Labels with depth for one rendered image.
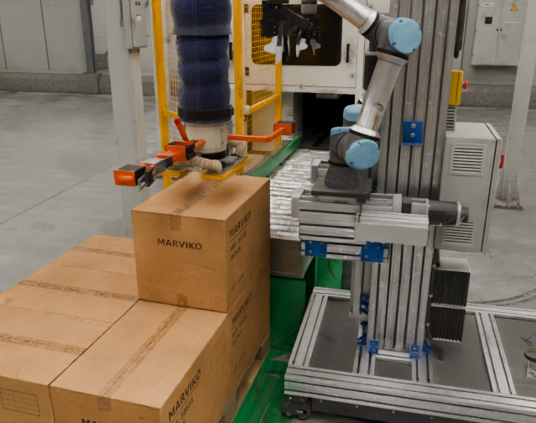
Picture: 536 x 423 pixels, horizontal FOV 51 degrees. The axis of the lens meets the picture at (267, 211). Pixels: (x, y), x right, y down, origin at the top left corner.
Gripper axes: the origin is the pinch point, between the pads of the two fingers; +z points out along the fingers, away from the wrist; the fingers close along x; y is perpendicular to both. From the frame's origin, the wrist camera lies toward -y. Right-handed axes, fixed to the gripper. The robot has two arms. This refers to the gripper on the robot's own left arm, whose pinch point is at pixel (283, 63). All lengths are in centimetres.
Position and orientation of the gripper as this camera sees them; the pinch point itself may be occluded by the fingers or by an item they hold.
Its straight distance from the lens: 193.6
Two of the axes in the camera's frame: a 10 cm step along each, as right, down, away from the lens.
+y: -9.7, -0.8, 2.2
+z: 0.0, 9.4, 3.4
